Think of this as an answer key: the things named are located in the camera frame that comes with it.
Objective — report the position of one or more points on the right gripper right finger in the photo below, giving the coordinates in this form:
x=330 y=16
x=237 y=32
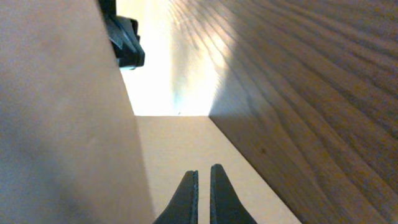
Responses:
x=225 y=206

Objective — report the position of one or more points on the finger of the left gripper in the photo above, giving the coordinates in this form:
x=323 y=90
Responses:
x=122 y=33

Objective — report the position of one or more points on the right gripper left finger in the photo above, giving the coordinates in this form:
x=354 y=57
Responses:
x=183 y=206

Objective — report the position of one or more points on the cardboard box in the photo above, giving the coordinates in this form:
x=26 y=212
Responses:
x=72 y=149

